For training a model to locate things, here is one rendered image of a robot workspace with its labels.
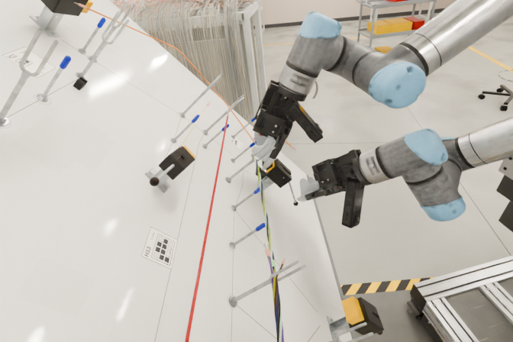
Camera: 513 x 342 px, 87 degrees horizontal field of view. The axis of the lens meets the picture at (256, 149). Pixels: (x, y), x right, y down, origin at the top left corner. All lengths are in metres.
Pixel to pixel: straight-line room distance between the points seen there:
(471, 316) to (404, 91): 1.35
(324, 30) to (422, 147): 0.29
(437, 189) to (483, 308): 1.17
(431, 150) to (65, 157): 0.60
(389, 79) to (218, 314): 0.44
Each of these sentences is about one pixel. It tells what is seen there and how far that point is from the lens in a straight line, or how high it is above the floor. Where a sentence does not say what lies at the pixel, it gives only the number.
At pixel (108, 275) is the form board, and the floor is 1.32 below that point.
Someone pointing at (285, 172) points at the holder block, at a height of 1.16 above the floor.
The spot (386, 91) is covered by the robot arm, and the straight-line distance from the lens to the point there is 0.49.
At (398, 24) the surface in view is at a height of 0.67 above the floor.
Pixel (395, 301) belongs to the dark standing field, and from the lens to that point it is 1.87.
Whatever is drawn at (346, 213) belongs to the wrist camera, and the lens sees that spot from 0.68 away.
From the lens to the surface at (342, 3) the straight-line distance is 8.85.
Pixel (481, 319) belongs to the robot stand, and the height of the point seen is 0.21.
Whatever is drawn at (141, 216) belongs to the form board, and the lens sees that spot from 0.45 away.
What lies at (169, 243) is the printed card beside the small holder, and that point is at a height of 1.27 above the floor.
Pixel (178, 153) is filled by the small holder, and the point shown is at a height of 1.36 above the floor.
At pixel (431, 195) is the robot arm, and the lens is 0.65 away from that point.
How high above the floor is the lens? 1.60
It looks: 34 degrees down
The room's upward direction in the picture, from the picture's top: 8 degrees counter-clockwise
